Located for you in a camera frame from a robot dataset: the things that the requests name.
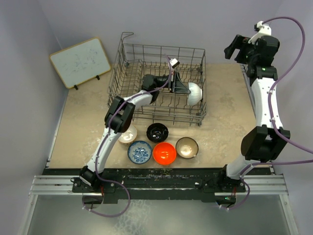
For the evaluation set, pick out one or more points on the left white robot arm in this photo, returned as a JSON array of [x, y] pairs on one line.
[[119, 117]]

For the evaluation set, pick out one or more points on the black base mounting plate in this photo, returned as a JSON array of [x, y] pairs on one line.
[[160, 184]]

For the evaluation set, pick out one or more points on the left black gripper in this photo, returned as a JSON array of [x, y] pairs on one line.
[[176, 85]]

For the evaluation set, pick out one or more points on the beige white bowl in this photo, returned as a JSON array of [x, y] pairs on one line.
[[129, 135]]

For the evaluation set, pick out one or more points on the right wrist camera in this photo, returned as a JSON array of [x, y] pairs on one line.
[[261, 30]]

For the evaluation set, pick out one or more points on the grey wire dish rack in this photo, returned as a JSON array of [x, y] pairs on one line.
[[134, 60]]

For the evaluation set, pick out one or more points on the black glossy bowl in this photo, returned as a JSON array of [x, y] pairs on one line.
[[157, 132]]

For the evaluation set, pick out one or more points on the brown rimmed cream bowl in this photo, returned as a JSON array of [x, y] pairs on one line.
[[187, 148]]

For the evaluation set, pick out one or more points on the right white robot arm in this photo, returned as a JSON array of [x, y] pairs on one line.
[[267, 139]]

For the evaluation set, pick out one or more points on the blue white patterned bowl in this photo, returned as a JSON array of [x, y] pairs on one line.
[[139, 152]]

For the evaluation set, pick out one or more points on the small whiteboard with wood frame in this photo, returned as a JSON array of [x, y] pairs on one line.
[[81, 62]]

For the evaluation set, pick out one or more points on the white ceramic bowl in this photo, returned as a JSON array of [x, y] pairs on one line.
[[195, 94]]

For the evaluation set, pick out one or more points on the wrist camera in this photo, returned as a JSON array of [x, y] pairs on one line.
[[261, 30], [174, 62]]

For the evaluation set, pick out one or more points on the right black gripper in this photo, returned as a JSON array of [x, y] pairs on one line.
[[240, 42]]

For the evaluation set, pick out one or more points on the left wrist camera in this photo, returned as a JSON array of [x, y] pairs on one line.
[[174, 62]]

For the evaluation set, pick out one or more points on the orange bowl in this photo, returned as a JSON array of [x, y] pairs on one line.
[[164, 153]]

